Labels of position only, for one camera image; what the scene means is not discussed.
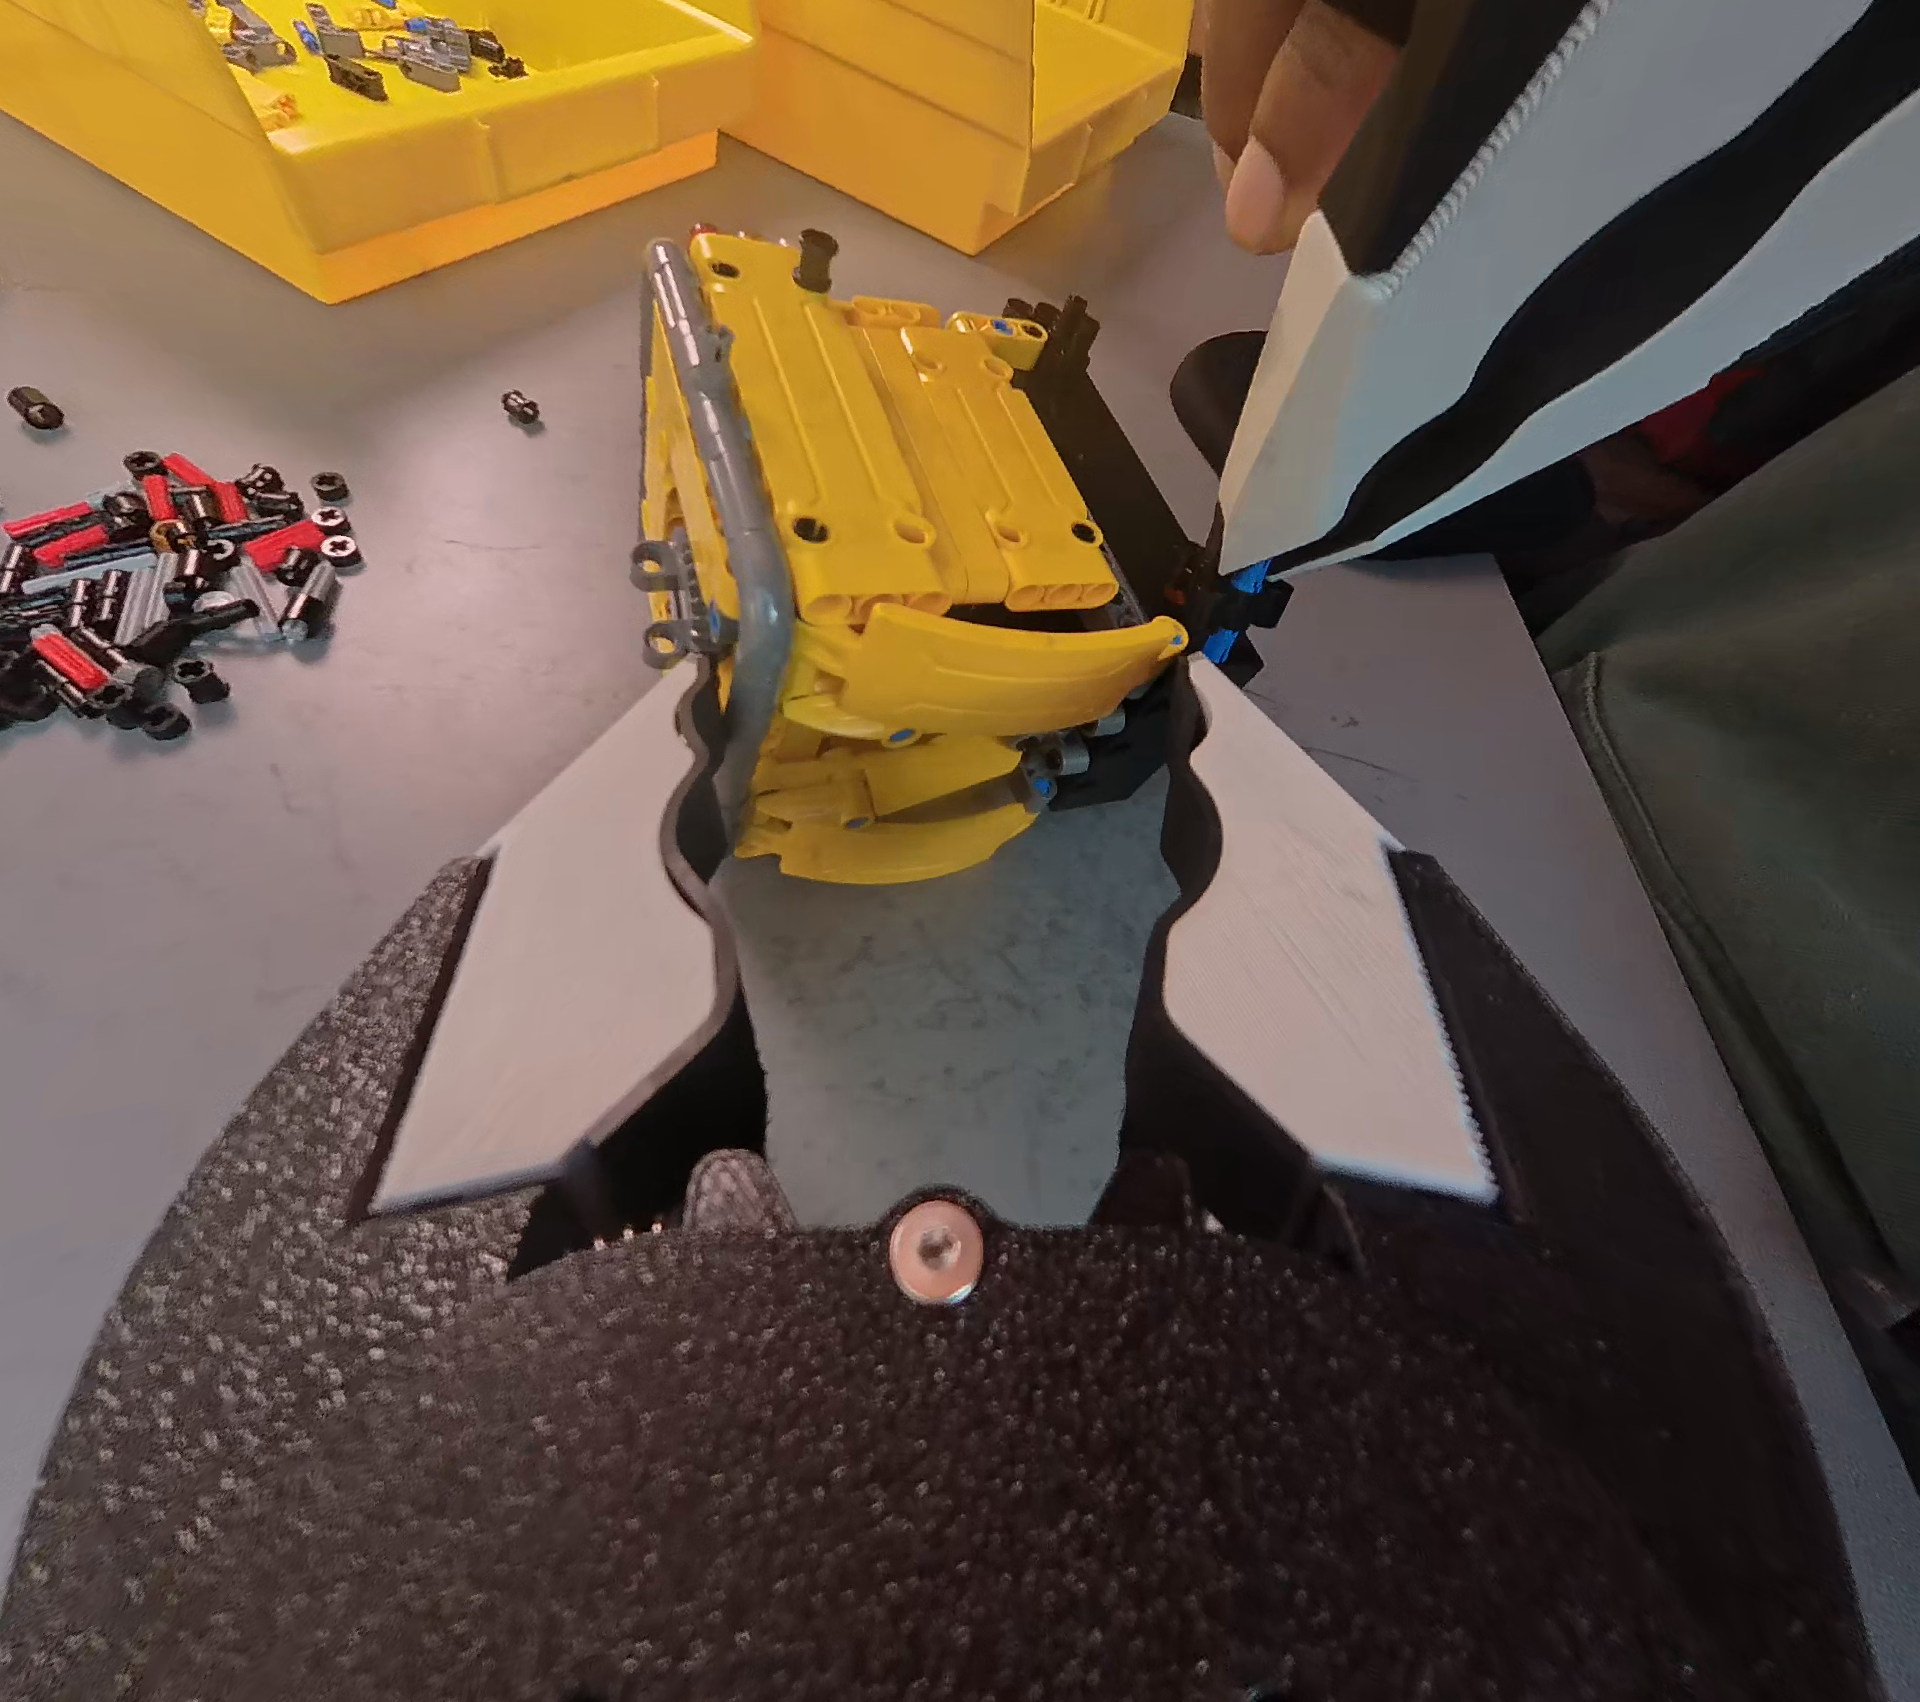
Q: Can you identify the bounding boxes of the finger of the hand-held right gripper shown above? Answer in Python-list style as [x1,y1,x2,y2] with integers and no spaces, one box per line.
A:
[1216,0,1920,580]
[1266,84,1920,580]

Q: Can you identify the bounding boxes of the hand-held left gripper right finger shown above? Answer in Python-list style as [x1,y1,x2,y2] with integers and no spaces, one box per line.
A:
[1129,656,1500,1206]

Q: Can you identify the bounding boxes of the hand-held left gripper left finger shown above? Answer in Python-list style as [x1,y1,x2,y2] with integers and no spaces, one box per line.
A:
[367,663,752,1209]

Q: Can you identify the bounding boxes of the yellow plastic bin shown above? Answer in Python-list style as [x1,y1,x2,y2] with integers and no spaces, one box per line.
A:
[716,0,1212,259]

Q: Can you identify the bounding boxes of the person's right hand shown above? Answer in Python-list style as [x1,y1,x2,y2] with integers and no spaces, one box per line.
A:
[1199,0,1409,259]

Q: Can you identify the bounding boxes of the pile of mixed lego parts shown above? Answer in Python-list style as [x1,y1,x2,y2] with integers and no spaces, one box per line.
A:
[146,0,530,99]

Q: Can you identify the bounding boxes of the pile of small lego pins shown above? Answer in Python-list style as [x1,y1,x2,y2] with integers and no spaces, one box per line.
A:
[0,449,372,747]

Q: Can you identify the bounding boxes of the black lego connector assembly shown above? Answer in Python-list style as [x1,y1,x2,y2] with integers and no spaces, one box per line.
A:
[1184,552,1296,687]

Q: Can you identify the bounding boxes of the yellow lego vehicle model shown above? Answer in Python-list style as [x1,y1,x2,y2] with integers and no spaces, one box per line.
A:
[632,227,1204,886]

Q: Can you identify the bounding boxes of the yellow divided parts bin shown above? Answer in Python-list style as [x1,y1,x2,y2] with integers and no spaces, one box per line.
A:
[0,0,754,310]

